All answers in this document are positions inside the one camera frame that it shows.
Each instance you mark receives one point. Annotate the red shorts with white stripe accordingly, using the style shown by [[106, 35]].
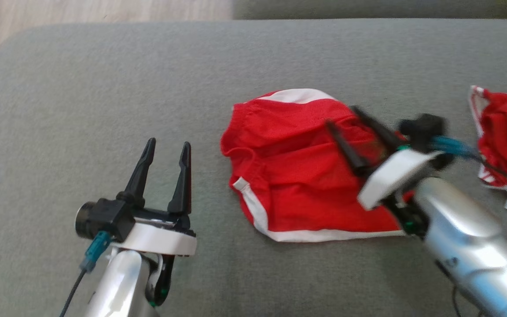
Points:
[[293, 176]]

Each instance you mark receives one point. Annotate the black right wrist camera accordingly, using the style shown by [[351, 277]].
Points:
[[423, 127]]

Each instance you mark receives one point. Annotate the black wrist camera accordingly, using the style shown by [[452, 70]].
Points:
[[104, 218], [423, 127]]

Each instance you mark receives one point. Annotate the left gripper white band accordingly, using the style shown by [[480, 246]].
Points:
[[161, 240]]

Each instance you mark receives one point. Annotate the wide grey sofa seat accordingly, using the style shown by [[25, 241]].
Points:
[[104, 88]]

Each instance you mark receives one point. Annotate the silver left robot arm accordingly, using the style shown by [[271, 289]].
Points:
[[117, 286]]

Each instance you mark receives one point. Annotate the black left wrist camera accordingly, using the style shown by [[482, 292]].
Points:
[[104, 218]]

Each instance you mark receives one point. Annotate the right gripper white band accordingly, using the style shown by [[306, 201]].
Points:
[[390, 176]]

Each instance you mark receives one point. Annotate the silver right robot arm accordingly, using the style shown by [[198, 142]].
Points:
[[464, 233]]

